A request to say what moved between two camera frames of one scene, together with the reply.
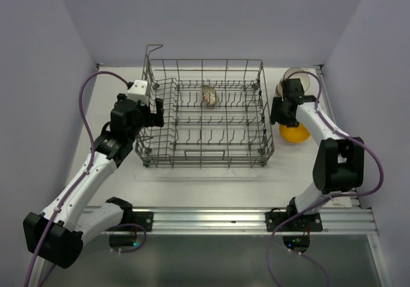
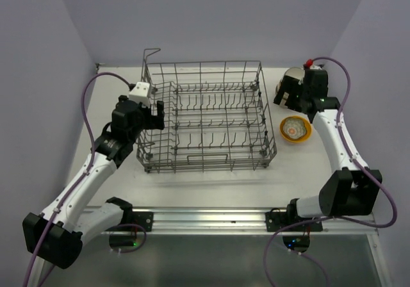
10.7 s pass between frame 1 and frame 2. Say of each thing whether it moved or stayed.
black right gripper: moved
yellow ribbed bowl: stayed
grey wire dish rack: stayed
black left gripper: stayed
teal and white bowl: stayed
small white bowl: moved
